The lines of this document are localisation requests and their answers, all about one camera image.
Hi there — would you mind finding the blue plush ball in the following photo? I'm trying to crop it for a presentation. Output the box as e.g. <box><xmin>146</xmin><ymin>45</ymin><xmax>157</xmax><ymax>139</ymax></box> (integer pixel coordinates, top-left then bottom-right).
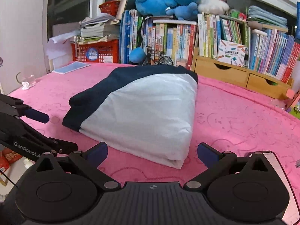
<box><xmin>129</xmin><ymin>47</ymin><xmax>146</xmax><ymax>64</ymax></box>

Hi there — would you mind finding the stack of papers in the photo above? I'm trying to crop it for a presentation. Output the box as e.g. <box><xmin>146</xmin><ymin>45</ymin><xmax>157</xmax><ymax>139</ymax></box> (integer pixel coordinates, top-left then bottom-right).
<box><xmin>77</xmin><ymin>13</ymin><xmax>120</xmax><ymax>45</ymax></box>

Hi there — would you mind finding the miniature black bicycle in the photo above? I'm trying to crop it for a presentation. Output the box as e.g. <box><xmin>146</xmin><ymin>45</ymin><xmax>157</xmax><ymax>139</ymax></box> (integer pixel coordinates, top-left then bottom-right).
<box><xmin>142</xmin><ymin>46</ymin><xmax>174</xmax><ymax>66</ymax></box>

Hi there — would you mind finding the row of books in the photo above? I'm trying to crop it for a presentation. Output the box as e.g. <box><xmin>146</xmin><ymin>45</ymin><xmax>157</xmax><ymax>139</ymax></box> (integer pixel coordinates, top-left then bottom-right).
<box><xmin>197</xmin><ymin>13</ymin><xmax>299</xmax><ymax>83</ymax></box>
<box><xmin>118</xmin><ymin>10</ymin><xmax>198</xmax><ymax>70</ymax></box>

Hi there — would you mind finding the row of books left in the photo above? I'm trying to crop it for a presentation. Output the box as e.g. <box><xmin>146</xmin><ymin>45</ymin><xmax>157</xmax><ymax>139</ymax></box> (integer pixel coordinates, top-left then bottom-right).
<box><xmin>118</xmin><ymin>10</ymin><xmax>198</xmax><ymax>70</ymax></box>

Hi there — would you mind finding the blue booklet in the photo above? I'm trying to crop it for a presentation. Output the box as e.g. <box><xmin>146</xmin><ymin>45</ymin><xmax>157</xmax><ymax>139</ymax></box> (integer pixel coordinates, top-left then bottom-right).
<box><xmin>52</xmin><ymin>61</ymin><xmax>90</xmax><ymax>75</ymax></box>

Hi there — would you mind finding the white patterned box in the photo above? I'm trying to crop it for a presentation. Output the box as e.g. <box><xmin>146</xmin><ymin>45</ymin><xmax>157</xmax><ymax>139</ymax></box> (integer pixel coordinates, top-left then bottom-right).
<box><xmin>217</xmin><ymin>40</ymin><xmax>248</xmax><ymax>67</ymax></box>

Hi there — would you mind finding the row of books right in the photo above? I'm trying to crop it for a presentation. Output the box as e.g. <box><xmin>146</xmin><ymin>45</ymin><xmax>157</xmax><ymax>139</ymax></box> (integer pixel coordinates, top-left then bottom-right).
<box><xmin>197</xmin><ymin>13</ymin><xmax>299</xmax><ymax>83</ymax></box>

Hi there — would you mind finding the wooden drawer organizer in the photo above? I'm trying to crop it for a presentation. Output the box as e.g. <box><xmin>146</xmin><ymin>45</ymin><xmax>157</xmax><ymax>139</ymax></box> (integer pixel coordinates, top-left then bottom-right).
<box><xmin>191</xmin><ymin>47</ymin><xmax>294</xmax><ymax>100</ymax></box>

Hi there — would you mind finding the clear glass mug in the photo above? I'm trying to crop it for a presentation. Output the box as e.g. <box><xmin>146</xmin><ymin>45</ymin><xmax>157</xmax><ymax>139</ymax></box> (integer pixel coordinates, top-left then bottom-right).
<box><xmin>16</xmin><ymin>66</ymin><xmax>36</xmax><ymax>90</ymax></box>

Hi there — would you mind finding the pink bed blanket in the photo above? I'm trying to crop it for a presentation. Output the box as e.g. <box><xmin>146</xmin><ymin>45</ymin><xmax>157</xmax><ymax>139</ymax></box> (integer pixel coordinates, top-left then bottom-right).
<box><xmin>11</xmin><ymin>64</ymin><xmax>299</xmax><ymax>196</ymax></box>

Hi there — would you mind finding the red plastic basket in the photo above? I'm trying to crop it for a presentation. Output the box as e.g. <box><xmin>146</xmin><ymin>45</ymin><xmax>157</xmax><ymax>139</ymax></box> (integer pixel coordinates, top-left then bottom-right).
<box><xmin>70</xmin><ymin>0</ymin><xmax>122</xmax><ymax>64</ymax></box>

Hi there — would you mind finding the navy and white jacket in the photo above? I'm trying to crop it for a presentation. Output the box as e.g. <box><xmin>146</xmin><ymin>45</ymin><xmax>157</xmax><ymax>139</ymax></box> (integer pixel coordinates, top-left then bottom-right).
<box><xmin>63</xmin><ymin>65</ymin><xmax>198</xmax><ymax>169</ymax></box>

